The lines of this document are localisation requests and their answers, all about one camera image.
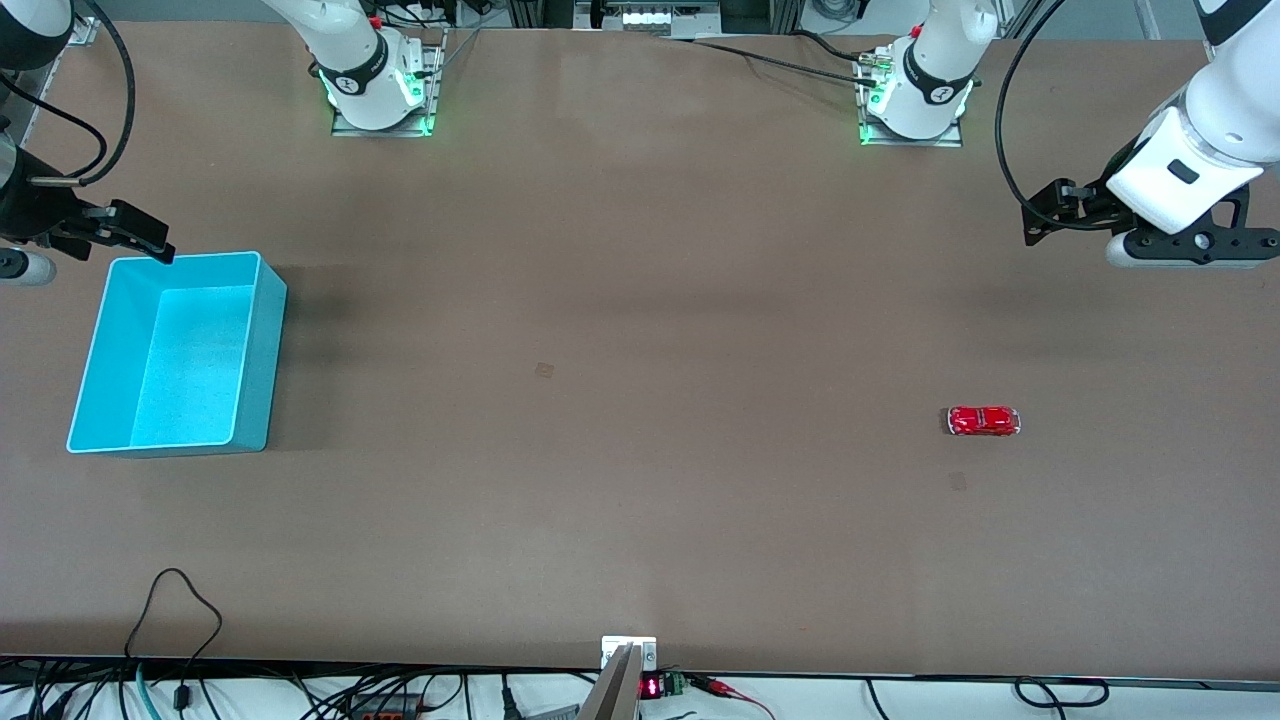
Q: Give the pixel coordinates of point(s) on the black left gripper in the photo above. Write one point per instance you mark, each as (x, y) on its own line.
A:
(1093, 204)

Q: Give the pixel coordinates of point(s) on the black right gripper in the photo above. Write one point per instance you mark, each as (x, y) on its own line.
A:
(28, 210)

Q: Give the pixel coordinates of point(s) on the red beetle toy car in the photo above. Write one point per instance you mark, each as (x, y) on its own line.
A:
(983, 421)

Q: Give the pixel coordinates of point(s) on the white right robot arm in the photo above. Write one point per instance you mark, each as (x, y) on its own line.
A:
(355, 50)

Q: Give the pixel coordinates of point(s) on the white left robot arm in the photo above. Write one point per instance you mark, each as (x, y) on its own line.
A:
(940, 60)

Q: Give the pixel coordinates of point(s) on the blue plastic box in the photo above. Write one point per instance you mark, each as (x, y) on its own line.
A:
(190, 360)

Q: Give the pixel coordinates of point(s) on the connector block with orange levers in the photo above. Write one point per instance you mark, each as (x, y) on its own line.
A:
(385, 708)

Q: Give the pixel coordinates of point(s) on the red digit display module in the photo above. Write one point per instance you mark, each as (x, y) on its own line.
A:
(660, 686)

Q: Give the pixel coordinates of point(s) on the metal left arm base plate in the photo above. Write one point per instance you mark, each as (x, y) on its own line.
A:
(945, 142)

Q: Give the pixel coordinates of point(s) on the aluminium corner bracket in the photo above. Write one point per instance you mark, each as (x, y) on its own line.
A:
(82, 30)

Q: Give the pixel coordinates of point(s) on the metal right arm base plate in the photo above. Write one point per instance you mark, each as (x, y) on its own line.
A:
(345, 128)

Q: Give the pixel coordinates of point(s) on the aluminium frame with lit device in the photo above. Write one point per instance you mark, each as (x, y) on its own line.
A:
(650, 18)

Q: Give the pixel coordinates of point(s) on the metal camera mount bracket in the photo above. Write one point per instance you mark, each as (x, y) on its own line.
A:
(625, 650)

